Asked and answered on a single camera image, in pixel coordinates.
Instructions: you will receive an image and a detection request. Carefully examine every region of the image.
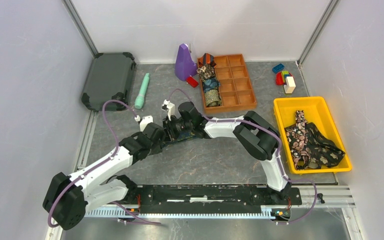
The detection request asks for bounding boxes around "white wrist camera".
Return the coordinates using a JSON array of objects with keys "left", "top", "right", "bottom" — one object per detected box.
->
[
  {"left": 161, "top": 99, "right": 176, "bottom": 121},
  {"left": 134, "top": 115, "right": 154, "bottom": 132}
]

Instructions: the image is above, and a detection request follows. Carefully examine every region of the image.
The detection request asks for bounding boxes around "brown floral rolled tie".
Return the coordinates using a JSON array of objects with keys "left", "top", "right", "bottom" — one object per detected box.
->
[{"left": 196, "top": 64, "right": 216, "bottom": 81}]

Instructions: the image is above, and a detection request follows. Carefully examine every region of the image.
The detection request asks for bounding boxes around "colourful toy block stack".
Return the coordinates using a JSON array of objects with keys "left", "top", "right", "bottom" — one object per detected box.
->
[{"left": 275, "top": 70, "right": 293, "bottom": 86}]

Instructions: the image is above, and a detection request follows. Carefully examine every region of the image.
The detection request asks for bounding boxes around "yellow plastic bin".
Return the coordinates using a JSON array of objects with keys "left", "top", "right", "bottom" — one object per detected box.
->
[{"left": 273, "top": 96, "right": 352, "bottom": 175}]

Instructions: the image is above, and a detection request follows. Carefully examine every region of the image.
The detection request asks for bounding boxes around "black gold floral tie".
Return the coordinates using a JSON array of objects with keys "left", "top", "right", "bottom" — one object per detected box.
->
[{"left": 305, "top": 122, "right": 346, "bottom": 169}]

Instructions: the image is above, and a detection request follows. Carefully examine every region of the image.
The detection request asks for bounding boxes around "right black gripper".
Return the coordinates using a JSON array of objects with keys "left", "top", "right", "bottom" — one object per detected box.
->
[{"left": 159, "top": 114, "right": 194, "bottom": 142}]

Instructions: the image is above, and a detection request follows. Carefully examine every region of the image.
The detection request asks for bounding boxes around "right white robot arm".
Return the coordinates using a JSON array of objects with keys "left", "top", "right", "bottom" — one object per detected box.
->
[{"left": 161, "top": 100, "right": 292, "bottom": 204}]

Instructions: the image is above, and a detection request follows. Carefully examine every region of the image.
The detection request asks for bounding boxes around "dark green hard case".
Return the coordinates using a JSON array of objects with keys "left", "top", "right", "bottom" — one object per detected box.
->
[{"left": 80, "top": 52, "right": 137, "bottom": 111}]

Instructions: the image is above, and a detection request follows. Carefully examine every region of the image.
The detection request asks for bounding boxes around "red block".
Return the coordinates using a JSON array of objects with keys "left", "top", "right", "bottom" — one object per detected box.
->
[{"left": 186, "top": 76, "right": 199, "bottom": 88}]

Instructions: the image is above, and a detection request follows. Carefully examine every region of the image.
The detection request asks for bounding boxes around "pink floral dark tie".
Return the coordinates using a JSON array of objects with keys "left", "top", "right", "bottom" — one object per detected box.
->
[{"left": 285, "top": 110, "right": 311, "bottom": 170}]

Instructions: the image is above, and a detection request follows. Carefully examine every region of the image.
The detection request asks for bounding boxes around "white toy block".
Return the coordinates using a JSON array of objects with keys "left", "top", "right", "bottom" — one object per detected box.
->
[{"left": 283, "top": 76, "right": 296, "bottom": 94}]

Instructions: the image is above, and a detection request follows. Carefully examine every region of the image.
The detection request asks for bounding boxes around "blue patterned rolled tie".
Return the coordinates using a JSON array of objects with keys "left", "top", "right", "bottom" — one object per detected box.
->
[{"left": 201, "top": 77, "right": 220, "bottom": 94}]

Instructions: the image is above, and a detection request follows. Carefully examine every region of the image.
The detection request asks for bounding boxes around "olive gold rolled tie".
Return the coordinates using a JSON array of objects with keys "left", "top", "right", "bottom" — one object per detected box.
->
[{"left": 204, "top": 89, "right": 222, "bottom": 108}]

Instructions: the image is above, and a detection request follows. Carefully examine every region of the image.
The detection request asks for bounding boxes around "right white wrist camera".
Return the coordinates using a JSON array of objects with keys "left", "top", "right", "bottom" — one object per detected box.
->
[{"left": 161, "top": 99, "right": 176, "bottom": 121}]

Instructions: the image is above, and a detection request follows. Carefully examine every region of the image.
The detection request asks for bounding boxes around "orange wooden compartment tray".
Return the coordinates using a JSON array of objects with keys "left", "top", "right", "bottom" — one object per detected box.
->
[{"left": 197, "top": 53, "right": 258, "bottom": 115}]

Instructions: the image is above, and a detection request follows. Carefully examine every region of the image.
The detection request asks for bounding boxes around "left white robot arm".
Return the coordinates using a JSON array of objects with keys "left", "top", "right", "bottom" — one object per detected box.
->
[{"left": 42, "top": 122, "right": 166, "bottom": 230}]

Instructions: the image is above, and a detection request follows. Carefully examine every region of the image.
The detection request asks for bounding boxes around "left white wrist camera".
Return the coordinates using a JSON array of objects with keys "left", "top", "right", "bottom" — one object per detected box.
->
[{"left": 134, "top": 115, "right": 154, "bottom": 132}]

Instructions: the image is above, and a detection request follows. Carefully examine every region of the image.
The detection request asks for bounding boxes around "orange navy striped rolled tie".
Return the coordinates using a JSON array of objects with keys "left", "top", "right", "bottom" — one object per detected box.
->
[{"left": 200, "top": 53, "right": 217, "bottom": 67}]

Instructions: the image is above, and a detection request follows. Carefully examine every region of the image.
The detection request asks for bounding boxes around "navy yellow floral tie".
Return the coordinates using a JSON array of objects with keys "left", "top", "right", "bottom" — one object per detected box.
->
[{"left": 163, "top": 132, "right": 197, "bottom": 146}]

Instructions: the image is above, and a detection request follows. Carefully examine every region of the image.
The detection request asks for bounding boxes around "blue toy brick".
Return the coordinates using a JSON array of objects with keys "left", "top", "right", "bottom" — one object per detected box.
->
[{"left": 272, "top": 63, "right": 285, "bottom": 74}]

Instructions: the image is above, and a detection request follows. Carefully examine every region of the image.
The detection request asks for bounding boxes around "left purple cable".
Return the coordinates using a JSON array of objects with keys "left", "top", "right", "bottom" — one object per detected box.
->
[{"left": 47, "top": 99, "right": 162, "bottom": 229}]

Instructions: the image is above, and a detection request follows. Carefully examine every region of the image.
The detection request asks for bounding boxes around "mint green flashlight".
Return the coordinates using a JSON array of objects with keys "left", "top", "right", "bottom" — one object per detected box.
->
[{"left": 134, "top": 73, "right": 150, "bottom": 109}]

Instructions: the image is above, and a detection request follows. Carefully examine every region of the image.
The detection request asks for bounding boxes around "purple metronome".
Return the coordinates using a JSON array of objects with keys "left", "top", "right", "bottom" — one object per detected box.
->
[{"left": 174, "top": 43, "right": 198, "bottom": 82}]

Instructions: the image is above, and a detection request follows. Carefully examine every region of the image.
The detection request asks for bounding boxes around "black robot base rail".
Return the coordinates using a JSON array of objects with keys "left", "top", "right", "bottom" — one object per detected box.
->
[{"left": 118, "top": 184, "right": 303, "bottom": 214}]

